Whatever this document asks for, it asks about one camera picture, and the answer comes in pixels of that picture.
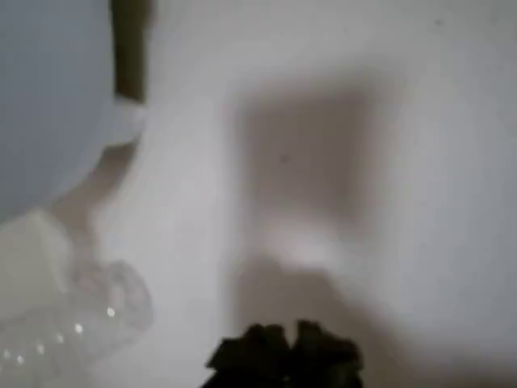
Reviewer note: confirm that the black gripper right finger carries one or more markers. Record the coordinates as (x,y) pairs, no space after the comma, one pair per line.
(327,359)

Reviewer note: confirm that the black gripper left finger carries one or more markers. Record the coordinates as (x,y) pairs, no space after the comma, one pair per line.
(250,359)

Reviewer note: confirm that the clear plastic water bottle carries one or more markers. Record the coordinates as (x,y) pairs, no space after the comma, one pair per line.
(72,315)

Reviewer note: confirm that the pale blue-white round container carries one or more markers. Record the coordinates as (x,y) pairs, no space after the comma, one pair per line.
(48,81)

